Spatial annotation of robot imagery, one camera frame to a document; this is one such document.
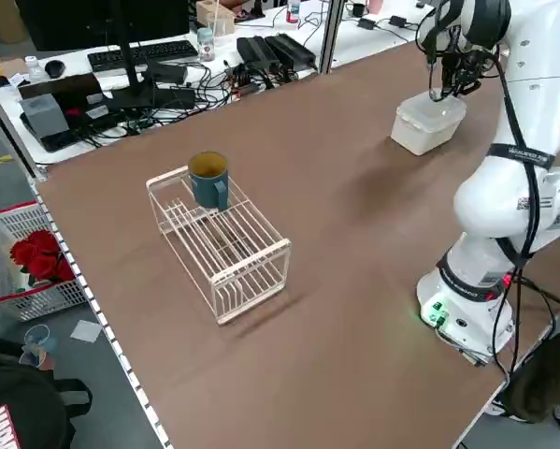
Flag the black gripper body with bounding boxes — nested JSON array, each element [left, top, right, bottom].
[[447, 26, 489, 79]]

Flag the translucent white box lid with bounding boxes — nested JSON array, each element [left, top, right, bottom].
[[395, 91, 467, 135]]

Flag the white plastic preservation box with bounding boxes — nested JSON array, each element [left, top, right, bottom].
[[390, 91, 467, 157]]

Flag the grey box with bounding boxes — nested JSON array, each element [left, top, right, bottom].
[[20, 93, 70, 139]]

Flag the brown cardboard box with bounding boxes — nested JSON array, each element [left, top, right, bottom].
[[0, 0, 28, 46]]

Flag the white desk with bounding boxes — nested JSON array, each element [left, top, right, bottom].
[[0, 0, 425, 167]]

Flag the long black power supply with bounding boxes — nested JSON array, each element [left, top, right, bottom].
[[236, 36, 280, 71], [265, 33, 318, 66]]

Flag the clear bottle teal cap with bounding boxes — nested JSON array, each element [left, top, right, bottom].
[[197, 26, 217, 62]]

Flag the teal mug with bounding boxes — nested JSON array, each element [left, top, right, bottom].
[[187, 150, 229, 211]]

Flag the person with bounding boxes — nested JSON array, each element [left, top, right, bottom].
[[0, 334, 93, 449], [487, 322, 560, 434]]

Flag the black keyboard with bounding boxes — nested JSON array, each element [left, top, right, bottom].
[[86, 39, 199, 74]]

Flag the black computer monitor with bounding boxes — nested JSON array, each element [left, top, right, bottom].
[[15, 0, 196, 111]]

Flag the small white bottle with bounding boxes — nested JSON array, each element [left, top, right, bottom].
[[24, 54, 45, 83]]

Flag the white paper sheet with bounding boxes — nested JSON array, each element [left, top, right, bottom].
[[69, 320, 104, 345]]

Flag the red artificial roses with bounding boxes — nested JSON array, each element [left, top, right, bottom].
[[8, 228, 78, 286]]

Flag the white plastic basket red rim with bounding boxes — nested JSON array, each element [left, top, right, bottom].
[[0, 200, 92, 324]]

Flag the clear cup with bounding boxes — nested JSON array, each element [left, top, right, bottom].
[[20, 325, 59, 370]]

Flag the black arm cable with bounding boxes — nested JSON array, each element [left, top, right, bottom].
[[487, 41, 542, 282], [415, 0, 452, 65]]

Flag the aluminium frame post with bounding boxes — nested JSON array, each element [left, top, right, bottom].
[[315, 0, 346, 75], [0, 69, 50, 183]]

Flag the white wire rack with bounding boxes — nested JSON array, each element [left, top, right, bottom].
[[146, 163, 293, 327]]

